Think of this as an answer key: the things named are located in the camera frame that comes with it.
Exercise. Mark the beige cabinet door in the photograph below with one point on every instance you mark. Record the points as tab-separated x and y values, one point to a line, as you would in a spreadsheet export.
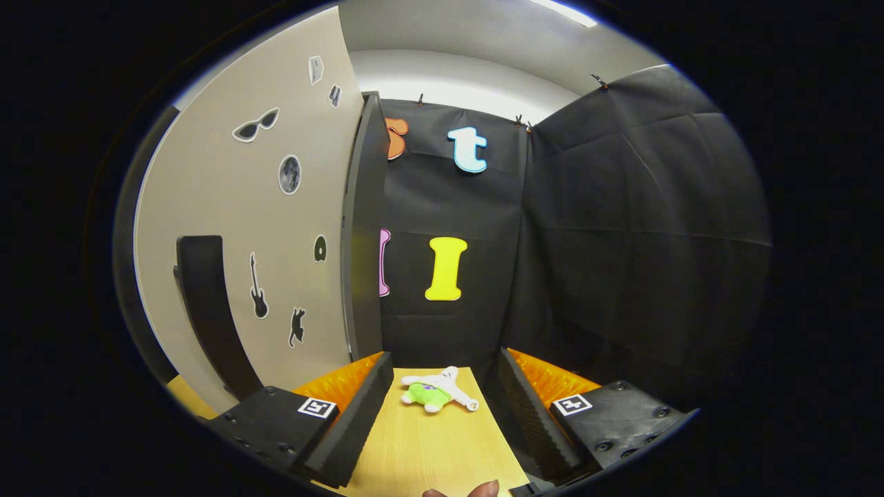
207	193

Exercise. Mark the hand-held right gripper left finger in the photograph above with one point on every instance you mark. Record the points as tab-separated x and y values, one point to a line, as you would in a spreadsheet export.
349	428

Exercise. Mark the long ceiling light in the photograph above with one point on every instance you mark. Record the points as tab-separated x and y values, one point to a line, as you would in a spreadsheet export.
566	12

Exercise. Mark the black backdrop cloth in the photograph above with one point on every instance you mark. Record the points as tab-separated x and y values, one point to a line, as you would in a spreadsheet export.
621	241

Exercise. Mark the green and white plush toy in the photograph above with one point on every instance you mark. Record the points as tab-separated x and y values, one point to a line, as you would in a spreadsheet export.
435	393

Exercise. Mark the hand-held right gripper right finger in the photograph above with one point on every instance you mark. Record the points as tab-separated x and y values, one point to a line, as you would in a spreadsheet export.
535	428

